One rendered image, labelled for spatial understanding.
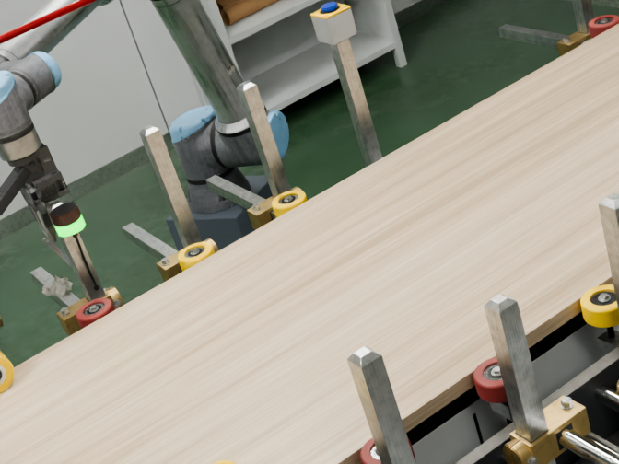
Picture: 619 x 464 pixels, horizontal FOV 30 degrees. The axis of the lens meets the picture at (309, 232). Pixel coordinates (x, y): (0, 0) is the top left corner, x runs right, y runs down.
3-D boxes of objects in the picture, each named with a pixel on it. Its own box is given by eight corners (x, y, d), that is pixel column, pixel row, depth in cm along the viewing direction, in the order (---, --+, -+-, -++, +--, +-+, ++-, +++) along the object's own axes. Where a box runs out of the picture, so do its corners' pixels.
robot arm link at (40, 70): (15, 51, 252) (-18, 75, 242) (56, 45, 246) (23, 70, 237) (31, 89, 256) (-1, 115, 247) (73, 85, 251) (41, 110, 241)
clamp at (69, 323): (64, 331, 253) (55, 313, 251) (117, 301, 258) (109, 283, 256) (74, 340, 249) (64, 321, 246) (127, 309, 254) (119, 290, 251)
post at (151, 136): (208, 310, 271) (137, 129, 249) (220, 303, 272) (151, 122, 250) (215, 315, 268) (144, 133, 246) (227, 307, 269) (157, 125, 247)
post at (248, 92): (295, 262, 281) (235, 85, 258) (307, 256, 282) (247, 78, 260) (303, 267, 278) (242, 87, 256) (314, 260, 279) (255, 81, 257)
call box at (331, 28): (318, 44, 269) (309, 13, 266) (342, 32, 272) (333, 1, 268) (334, 49, 264) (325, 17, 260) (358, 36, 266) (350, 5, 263)
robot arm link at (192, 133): (199, 156, 348) (180, 105, 340) (248, 153, 340) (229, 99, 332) (176, 182, 337) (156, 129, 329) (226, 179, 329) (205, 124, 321)
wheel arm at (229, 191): (209, 192, 296) (204, 179, 294) (220, 187, 297) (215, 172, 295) (297, 238, 261) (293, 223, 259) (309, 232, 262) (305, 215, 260)
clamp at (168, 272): (162, 281, 264) (155, 262, 261) (211, 252, 269) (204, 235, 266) (173, 289, 259) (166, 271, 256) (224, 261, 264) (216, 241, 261)
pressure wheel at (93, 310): (88, 353, 247) (68, 309, 241) (121, 334, 250) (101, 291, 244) (103, 366, 240) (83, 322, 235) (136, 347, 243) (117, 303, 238)
